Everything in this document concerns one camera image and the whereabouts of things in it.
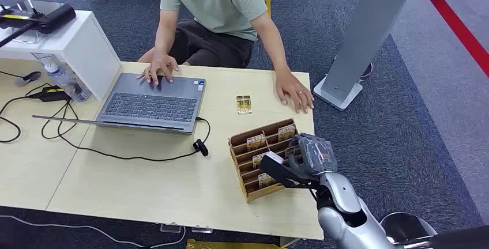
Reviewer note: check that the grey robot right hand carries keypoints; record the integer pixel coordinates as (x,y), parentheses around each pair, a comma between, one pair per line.
(319,153)

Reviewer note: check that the person's left hand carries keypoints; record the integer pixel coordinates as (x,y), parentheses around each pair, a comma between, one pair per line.
(292,88)

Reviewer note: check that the person's right hand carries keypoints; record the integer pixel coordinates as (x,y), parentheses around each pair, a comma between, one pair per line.
(160,66)

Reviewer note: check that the person's left forearm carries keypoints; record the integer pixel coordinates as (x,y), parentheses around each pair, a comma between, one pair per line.
(273,43)

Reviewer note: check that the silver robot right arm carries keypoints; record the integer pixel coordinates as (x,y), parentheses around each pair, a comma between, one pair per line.
(344,209)

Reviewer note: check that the person's right forearm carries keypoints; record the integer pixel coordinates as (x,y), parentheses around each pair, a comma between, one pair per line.
(165,39)

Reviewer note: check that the yellow hotel key card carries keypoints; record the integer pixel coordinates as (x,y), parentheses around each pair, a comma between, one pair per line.
(265,181)
(258,160)
(287,132)
(243,105)
(256,141)

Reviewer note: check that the wooden card holder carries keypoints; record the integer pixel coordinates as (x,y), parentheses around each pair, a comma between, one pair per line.
(244,151)

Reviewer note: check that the person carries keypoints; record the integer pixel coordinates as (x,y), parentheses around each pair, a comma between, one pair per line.
(214,6)

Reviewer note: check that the grey laptop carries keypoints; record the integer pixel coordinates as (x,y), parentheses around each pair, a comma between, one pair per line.
(152,106)

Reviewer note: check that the white cabinet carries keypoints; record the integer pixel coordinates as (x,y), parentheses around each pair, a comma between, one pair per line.
(84,45)

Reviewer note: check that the grey kiosk stand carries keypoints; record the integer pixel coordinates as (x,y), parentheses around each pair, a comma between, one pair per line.
(363,29)

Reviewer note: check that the clear plastic water bottle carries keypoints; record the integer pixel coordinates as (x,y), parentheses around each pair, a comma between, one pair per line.
(67,83)

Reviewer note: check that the black power adapter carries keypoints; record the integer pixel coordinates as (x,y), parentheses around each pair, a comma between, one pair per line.
(51,94)

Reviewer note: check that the black round robot part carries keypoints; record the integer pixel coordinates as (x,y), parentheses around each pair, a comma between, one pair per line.
(405,228)

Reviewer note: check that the grey oval puck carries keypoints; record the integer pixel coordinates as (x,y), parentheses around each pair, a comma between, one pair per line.
(28,78)

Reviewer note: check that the black camera device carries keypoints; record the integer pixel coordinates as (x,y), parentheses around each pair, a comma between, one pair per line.
(46,19)

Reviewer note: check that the clear acrylic bracket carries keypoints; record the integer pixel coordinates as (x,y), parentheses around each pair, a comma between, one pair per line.
(201,230)
(171,228)

